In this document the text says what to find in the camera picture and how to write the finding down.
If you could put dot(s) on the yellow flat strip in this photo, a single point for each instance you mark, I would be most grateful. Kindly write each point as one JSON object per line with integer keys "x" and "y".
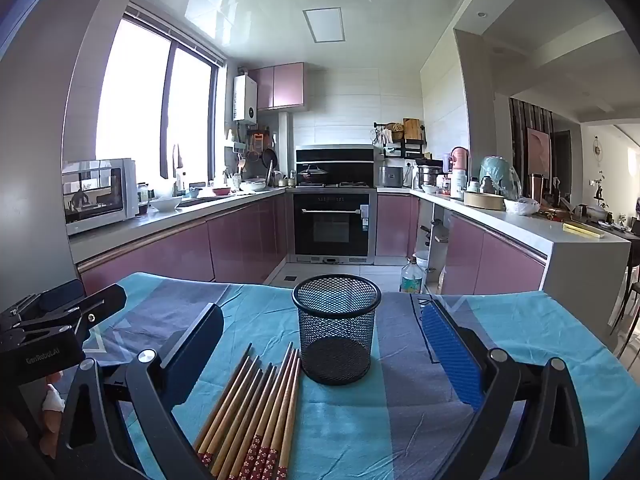
{"x": 582, "y": 230}

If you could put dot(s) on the silver box appliance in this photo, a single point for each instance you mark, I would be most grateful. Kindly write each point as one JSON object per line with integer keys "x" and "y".
{"x": 391, "y": 176}

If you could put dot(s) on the pink thermos kettle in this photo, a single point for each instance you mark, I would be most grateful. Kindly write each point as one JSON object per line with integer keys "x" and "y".
{"x": 458, "y": 156}

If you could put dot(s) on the person's left hand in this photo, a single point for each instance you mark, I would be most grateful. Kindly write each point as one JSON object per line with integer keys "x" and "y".
{"x": 50, "y": 435}

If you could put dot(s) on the white plastic bag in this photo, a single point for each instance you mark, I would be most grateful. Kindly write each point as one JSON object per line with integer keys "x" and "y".
{"x": 521, "y": 206}

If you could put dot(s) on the sunburst wall clock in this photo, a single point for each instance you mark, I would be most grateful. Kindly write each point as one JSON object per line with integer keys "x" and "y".
{"x": 596, "y": 147}

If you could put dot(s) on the dark dining table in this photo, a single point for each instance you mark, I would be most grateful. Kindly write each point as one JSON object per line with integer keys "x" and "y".
{"x": 625, "y": 232}

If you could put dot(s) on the plastic oil bottle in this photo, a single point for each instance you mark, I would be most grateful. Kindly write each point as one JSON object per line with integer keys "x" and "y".
{"x": 411, "y": 280}

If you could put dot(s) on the pink wall picture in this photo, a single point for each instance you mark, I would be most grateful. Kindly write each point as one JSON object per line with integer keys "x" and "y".
{"x": 538, "y": 146}

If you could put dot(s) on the dark lidded cooking pot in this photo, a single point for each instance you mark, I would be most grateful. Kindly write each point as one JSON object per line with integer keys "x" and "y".
{"x": 313, "y": 176}

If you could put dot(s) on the black built-in oven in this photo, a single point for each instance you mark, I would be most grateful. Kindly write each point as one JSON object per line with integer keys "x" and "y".
{"x": 332, "y": 225}

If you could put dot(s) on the steel cooker pot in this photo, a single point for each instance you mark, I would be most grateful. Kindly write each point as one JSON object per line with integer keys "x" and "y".
{"x": 427, "y": 176}

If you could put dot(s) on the large kitchen window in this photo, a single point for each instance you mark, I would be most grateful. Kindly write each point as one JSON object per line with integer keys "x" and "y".
{"x": 135, "y": 100}

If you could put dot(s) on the white mixing bowl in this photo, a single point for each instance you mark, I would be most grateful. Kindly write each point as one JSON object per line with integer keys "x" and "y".
{"x": 252, "y": 186}

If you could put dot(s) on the white microwave oven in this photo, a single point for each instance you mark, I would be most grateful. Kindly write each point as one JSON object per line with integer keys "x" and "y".
{"x": 95, "y": 195}

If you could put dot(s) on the square ceiling light panel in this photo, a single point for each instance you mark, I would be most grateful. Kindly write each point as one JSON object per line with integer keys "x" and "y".
{"x": 324, "y": 25}

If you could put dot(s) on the round wooden box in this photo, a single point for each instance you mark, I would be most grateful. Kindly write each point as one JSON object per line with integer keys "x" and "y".
{"x": 482, "y": 201}

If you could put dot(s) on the white canister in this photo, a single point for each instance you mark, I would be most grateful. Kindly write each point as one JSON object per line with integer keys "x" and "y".
{"x": 457, "y": 182}

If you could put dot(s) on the brown tumbler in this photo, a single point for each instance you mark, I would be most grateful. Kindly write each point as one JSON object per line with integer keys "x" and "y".
{"x": 536, "y": 187}

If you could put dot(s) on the wide white bowl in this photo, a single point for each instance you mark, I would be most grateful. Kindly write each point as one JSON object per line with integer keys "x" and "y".
{"x": 166, "y": 204}

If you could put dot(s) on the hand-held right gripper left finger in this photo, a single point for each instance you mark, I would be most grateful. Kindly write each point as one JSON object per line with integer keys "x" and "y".
{"x": 192, "y": 345}

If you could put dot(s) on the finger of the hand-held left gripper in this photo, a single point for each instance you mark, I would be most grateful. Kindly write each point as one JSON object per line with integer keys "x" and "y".
{"x": 102, "y": 305}
{"x": 62, "y": 294}

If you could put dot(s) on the black range hood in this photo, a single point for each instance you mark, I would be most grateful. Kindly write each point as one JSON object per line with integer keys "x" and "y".
{"x": 335, "y": 155}

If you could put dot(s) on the black wall rack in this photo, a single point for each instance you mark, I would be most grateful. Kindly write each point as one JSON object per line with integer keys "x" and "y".
{"x": 407, "y": 146}

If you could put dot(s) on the gas cooktop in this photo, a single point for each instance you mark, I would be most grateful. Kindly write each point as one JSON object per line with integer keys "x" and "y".
{"x": 355, "y": 184}

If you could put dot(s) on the long pink base cabinet run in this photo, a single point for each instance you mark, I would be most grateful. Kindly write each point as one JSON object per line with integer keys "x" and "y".
{"x": 240, "y": 240}

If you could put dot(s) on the black hanging frying pan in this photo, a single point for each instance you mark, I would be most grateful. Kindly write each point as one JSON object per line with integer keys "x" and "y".
{"x": 269, "y": 159}

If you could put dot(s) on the red bowl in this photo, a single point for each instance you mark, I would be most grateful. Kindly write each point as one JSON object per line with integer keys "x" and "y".
{"x": 221, "y": 191}

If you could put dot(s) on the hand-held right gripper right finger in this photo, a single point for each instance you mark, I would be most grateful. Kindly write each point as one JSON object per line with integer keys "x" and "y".
{"x": 450, "y": 355}

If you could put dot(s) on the wooden cutting board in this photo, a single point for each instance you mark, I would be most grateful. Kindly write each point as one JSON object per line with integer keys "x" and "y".
{"x": 411, "y": 129}

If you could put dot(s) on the white bucket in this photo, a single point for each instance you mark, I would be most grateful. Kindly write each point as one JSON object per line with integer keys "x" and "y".
{"x": 422, "y": 260}

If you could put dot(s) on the pink wall cabinet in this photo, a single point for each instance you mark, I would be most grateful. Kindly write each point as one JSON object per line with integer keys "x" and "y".
{"x": 280, "y": 85}

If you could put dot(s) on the orange hanging kitchen tool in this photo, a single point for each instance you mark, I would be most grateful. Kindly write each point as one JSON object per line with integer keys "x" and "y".
{"x": 257, "y": 141}

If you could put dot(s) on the blue grey tablecloth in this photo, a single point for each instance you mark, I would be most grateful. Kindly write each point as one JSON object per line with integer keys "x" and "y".
{"x": 350, "y": 425}

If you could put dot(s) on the pile of patterned chopsticks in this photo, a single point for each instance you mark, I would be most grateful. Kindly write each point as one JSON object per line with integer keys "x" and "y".
{"x": 260, "y": 410}

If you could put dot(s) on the narrow pink base cabinet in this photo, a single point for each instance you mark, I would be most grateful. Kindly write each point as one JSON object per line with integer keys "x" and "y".
{"x": 395, "y": 225}

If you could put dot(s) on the white water heater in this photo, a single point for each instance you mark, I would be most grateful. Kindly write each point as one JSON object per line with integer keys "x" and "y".
{"x": 245, "y": 100}

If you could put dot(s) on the black mesh holder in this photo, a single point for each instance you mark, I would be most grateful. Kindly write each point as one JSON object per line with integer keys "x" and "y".
{"x": 337, "y": 355}

